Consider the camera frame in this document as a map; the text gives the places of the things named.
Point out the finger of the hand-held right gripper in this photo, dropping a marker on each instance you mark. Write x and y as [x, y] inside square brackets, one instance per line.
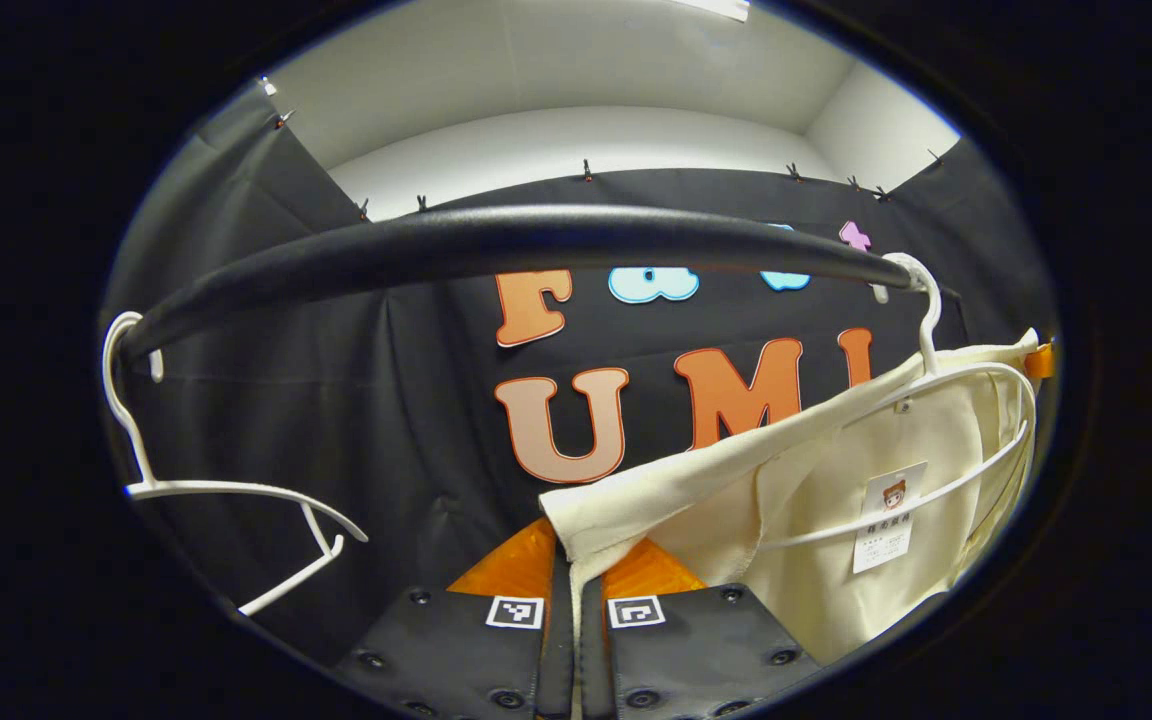
[1039, 362]

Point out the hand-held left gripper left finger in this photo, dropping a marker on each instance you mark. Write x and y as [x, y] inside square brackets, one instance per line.
[456, 660]

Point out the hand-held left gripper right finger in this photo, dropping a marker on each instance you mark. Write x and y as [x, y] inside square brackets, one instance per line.
[696, 660]

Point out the cream collared shirt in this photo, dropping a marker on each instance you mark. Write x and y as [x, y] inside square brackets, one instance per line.
[816, 480]

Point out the white plastic clothes hanger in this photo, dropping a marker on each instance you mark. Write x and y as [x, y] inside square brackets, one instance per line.
[929, 320]
[236, 489]

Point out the black clothes rack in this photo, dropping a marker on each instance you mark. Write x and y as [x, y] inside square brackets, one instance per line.
[496, 240]

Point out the black backdrop cloth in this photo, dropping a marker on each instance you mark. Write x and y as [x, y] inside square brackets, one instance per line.
[386, 400]

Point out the ceiling light panel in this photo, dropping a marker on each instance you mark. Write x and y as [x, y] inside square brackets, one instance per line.
[716, 8]

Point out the row of small cloth clips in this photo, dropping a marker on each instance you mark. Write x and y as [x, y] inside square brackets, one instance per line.
[587, 170]

